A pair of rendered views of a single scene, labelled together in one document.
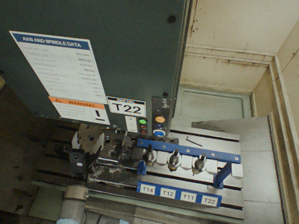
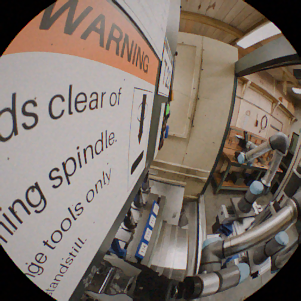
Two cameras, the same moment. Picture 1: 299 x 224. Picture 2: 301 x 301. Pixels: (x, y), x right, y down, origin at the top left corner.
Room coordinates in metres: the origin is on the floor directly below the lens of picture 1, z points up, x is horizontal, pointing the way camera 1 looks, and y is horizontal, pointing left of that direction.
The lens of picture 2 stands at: (0.32, 0.23, 1.64)
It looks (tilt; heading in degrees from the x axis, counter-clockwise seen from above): 25 degrees down; 270
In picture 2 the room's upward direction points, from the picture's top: 8 degrees clockwise
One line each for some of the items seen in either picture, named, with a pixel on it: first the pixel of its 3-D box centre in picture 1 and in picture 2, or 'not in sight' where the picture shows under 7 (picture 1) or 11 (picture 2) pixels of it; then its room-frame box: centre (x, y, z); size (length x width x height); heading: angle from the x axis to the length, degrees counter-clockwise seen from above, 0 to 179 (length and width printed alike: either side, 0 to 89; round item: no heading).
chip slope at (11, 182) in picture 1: (27, 141); not in sight; (0.67, 0.88, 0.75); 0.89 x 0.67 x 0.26; 169
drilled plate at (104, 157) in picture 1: (100, 141); (81, 276); (0.56, 0.30, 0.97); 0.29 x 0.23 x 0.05; 79
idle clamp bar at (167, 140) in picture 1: (157, 142); not in sight; (0.57, -0.05, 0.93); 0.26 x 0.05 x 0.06; 84
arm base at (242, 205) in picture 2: not in sight; (246, 202); (-0.49, -0.23, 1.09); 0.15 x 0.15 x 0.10
